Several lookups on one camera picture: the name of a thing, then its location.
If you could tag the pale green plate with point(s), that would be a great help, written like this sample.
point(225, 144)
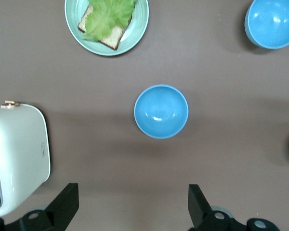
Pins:
point(135, 31)

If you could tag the cream white toaster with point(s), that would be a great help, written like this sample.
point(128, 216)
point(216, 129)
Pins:
point(19, 149)

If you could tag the white bread slice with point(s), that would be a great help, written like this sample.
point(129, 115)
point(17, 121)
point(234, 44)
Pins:
point(113, 38)

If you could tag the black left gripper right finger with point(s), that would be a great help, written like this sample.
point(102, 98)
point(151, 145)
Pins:
point(202, 214)

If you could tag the blue bowl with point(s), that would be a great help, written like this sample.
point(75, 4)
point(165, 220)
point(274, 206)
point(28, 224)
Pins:
point(272, 24)
point(161, 110)

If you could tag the brown table cover sheet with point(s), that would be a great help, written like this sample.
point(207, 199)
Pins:
point(207, 168)

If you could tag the green lettuce leaf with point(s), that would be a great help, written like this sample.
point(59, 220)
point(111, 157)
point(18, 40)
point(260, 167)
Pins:
point(106, 16)

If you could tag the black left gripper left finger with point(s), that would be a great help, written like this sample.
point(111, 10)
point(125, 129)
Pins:
point(62, 211)

